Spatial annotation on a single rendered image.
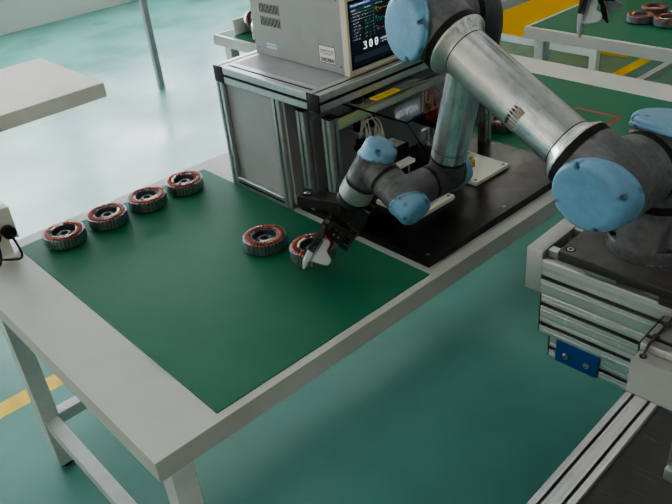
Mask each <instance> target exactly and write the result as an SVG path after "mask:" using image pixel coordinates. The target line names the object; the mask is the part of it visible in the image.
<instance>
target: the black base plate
mask: <svg viewBox="0 0 672 504"><path fill-rule="evenodd" d="M409 150H410V157H413V158H415V162H414V163H412V164H410V170H411V172H412V171H414V170H416V169H418V168H420V167H422V166H425V165H427V164H428V163H429V162H426V161H423V160H420V159H419V150H418V144H416V145H414V146H412V147H410V148H409ZM468 151H470V152H473V153H476V154H479V155H483V156H486V157H489V158H492V159H495V160H499V161H502V162H505V163H508V164H509V168H507V169H505V170H503V171H502V172H500V173H498V174H497V175H495V176H493V177H491V178H490V179H488V180H486V181H485V182H483V183H481V184H480V185H478V186H474V185H471V184H468V183H467V184H465V185H463V186H462V187H461V188H459V189H458V190H455V191H452V192H450V194H453V195H455V199H454V200H452V201H451V202H449V203H447V204H445V205H444V206H442V207H440V208H439V209H437V210H435V211H433V212H432V213H430V214H428V215H427V216H425V217H423V218H422V219H420V220H418V222H416V223H414V224H412V225H404V224H402V223H401V222H400V221H399V220H398V219H397V218H396V217H395V216H393V215H392V214H391V213H390V212H389V210H388V208H385V207H383V206H380V205H378V204H376V200H377V199H379V198H378V197H377V196H376V195H375V194H374V196H373V198H372V200H371V201H370V203H371V204H372V205H374V206H375V207H374V209H373V211H372V212H371V213H370V215H369V217H368V218H367V220H366V221H367V222H366V224H365V226H364V227H363V229H362V231H361V233H360V234H359V236H360V237H363V238H365V239H367V240H369V241H371V242H373V243H376V244H378V245H380V246H382V247H384V248H386V249H389V250H391V251H393V252H395V253H397V254H399V255H402V256H404V257H406V258H408V259H410V260H413V261H415V262H417V263H419V264H421V265H423V266H426V267H428V268H430V267H431V266H433V265H434V264H436V263H437V262H439V261H440V260H442V259H444V258H445V257H447V256H448V255H450V254H451V253H453V252H454V251H456V250H457V249H459V248H461V247H462V246H464V245H465V244H467V243H468V242H470V241H471V240H473V239H475V238H476V237H478V236H479V235H481V234H482V233H484V232H485V231H487V230H488V229H490V228H492V227H493V226H495V225H496V224H498V223H499V222H501V221H502V220H504V219H506V218H507V217H509V216H510V215H512V214H513V213H515V212H516V211H518V210H519V209H521V208H523V207H524V206H526V205H527V204H529V203H530V202H532V201H533V200H535V199H536V198H538V197H540V196H541V195H543V194H544V193H546V192H547V191H549V190H550V189H552V183H551V182H550V181H549V180H548V179H547V165H546V163H545V162H544V161H543V160H542V159H541V158H539V157H538V156H537V155H536V154H535V153H533V152H530V151H526V150H523V149H519V148H516V147H512V146H509V145H506V144H502V143H499V142H495V141H492V140H487V142H482V140H481V141H478V136H475V135H472V137H471V142H470V146H469V150H468ZM301 209H302V210H304V211H306V212H308V213H310V214H313V215H315V216H317V217H319V218H321V219H323V220H324V219H325V217H326V216H327V215H328V211H326V210H319V209H315V210H313V209H311V208H307V207H301Z"/></svg>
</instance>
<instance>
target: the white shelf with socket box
mask: <svg viewBox="0 0 672 504"><path fill-rule="evenodd" d="M106 96H107V94H106V90H105V86H104V83H103V82H101V81H98V80H96V79H93V78H91V77H88V76H86V75H83V74H81V73H78V72H76V71H73V70H70V69H68V68H65V67H63V66H60V65H58V64H55V63H53V62H50V61H48V60H45V59H43V58H37V59H33V60H30V61H26V62H23V63H19V64H16V65H12V66H9V67H5V68H2V69H0V132H2V131H5V130H8V129H11V128H14V127H17V126H20V125H23V124H26V123H29V122H32V121H35V120H38V119H41V118H44V117H47V116H50V115H53V114H56V113H59V112H62V111H65V110H68V109H71V108H74V107H77V106H80V105H83V104H86V103H89V102H92V101H95V100H98V99H101V98H104V97H106ZM18 236H19V235H18V232H17V229H16V226H15V224H14V221H13V218H12V215H11V213H10V210H9V207H8V206H7V205H5V204H4V203H3V202H0V267H1V265H2V264H4V263H6V262H9V261H14V260H21V259H22V258H23V252H22V249H21V248H20V246H19V244H18V243H17V241H16V239H15V238H16V237H18ZM11 239H13V241H14V243H15V244H16V245H15V244H11V243H10V240H11ZM19 251H20V253H21V257H19V258H15V257H16V256H17V255H18V254H19Z"/></svg>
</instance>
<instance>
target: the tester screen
mask: <svg viewBox="0 0 672 504"><path fill-rule="evenodd" d="M389 1H390V0H363V1H360V2H357V3H354V4H350V5H349V14H350V27H351V40H352V53H353V66H354V67H356V66H359V65H361V64H364V63H366V62H369V61H372V60H374V59H377V58H379V57H382V56H384V55H387V54H389V53H392V52H393V51H391V48H390V45H389V43H388V40H387V36H386V30H385V14H386V9H387V6H388V3H389ZM378 35H379V44H380V45H377V46H374V47H372V48H369V49H366V50H364V51H363V46H362V41H364V40H367V39H370V38H373V37H375V36H378ZM387 44H388V51H385V52H383V53H380V54H377V55H375V56H372V57H370V58H367V59H364V60H362V61H359V62H357V63H355V56H358V55H361V54H363V53H366V52H369V51H371V50H374V49H377V48H379V47H382V46H384V45H387Z"/></svg>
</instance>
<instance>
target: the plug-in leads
mask: <svg viewBox="0 0 672 504"><path fill-rule="evenodd" d="M374 118H375V119H377V120H378V121H379V123H380V125H381V134H380V128H379V125H378V124H377V122H376V121H375V119H374ZM370 119H371V120H373V121H374V123H375V127H374V135H377V136H382V137H384V138H385V133H384V130H383V127H382V124H381V122H380V120H379V119H378V118H376V117H373V116H372V115H371V118H368V119H367V118H366V121H365V119H363V121H362V120H361V126H360V132H358V133H357V134H358V135H359V138H357V139H356V145H359V146H362V145H363V143H364V141H365V140H366V139H367V138H368V137H370V136H372V134H371V130H370V125H369V122H368V121H369V120H370ZM366 123H368V127H369V133H368V131H367V128H366ZM364 126H365V137H366V138H364V137H363V134H364V133H363V129H364ZM377 126H378V132H377Z"/></svg>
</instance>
